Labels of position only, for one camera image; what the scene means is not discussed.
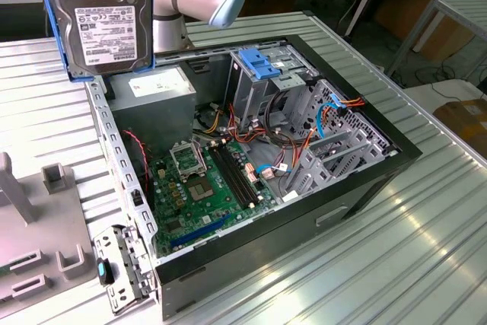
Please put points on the black case fan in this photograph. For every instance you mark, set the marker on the black case fan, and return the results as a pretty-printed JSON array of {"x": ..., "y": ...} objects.
[{"x": 134, "y": 157}]

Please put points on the hard disk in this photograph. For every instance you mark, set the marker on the hard disk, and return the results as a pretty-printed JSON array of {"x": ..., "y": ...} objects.
[{"x": 106, "y": 28}]

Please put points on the grey metal frame table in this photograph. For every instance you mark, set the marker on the grey metal frame table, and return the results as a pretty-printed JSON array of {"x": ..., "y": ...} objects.
[{"x": 456, "y": 7}]

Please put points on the grey power supply unit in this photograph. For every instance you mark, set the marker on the grey power supply unit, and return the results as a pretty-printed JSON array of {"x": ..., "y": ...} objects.
[{"x": 152, "y": 112}]

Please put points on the black clip with blue mark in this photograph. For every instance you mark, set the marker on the black clip with blue mark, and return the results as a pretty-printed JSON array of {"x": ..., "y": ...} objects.
[{"x": 105, "y": 271}]

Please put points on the brown cardboard box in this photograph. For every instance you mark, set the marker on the brown cardboard box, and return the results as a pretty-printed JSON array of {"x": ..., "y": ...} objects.
[{"x": 464, "y": 119}]

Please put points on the black open PC case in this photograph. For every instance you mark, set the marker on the black open PC case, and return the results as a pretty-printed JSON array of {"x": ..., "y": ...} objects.
[{"x": 266, "y": 241}]

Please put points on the green circuit board part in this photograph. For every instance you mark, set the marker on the green circuit board part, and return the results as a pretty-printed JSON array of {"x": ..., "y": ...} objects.
[{"x": 3, "y": 271}]

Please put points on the large cardboard sheet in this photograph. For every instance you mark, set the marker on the large cardboard sheet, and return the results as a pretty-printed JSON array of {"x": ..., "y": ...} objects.
[{"x": 403, "y": 16}]

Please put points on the grey metal disk bay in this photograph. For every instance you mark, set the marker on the grey metal disk bay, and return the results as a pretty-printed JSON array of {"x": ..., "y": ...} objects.
[{"x": 342, "y": 153}]

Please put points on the black RAM slot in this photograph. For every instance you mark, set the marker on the black RAM slot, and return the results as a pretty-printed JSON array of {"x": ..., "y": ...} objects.
[
  {"x": 227, "y": 176},
  {"x": 244, "y": 176},
  {"x": 238, "y": 176},
  {"x": 232, "y": 176}
]

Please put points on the blue expansion slot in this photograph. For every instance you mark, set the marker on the blue expansion slot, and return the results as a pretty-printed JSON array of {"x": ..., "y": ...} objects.
[{"x": 201, "y": 231}]

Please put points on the blue plastic drive latch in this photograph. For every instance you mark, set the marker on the blue plastic drive latch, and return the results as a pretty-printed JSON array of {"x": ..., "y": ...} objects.
[{"x": 262, "y": 68}]

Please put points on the CPU socket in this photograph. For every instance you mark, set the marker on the CPU socket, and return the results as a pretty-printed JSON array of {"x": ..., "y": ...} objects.
[{"x": 198, "y": 190}]

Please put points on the grey optical drive cage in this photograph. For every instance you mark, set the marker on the grey optical drive cage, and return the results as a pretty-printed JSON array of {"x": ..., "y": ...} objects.
[{"x": 247, "y": 89}]

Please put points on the grey parts rack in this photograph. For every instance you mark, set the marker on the grey parts rack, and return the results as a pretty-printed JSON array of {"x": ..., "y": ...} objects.
[{"x": 38, "y": 226}]

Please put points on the metal locking lever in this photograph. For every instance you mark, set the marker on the metal locking lever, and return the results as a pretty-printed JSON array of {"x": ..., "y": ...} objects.
[{"x": 198, "y": 148}]

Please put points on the green motherboard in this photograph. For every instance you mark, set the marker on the green motherboard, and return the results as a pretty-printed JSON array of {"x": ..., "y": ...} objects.
[{"x": 190, "y": 212}]

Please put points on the metal expansion bracket plate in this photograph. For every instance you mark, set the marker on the metal expansion bracket plate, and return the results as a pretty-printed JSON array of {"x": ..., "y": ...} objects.
[{"x": 125, "y": 264}]

